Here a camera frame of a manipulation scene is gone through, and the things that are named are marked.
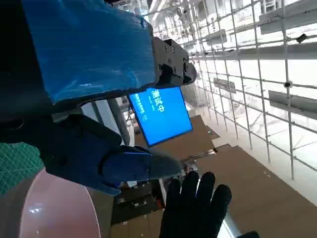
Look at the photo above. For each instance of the metal grid frame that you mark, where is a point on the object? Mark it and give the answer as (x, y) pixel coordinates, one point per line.
(257, 74)

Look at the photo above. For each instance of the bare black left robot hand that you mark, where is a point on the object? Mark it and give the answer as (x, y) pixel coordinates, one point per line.
(89, 49)

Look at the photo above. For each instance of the green cutting mat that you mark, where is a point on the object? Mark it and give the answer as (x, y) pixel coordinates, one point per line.
(17, 161)

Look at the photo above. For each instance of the pink bowl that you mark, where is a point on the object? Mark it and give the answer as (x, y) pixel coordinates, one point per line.
(54, 213)

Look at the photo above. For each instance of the blue monitor screen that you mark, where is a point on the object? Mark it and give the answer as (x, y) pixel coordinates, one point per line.
(166, 121)

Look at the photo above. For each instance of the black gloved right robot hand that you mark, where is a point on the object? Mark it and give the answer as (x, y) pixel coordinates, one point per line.
(193, 210)

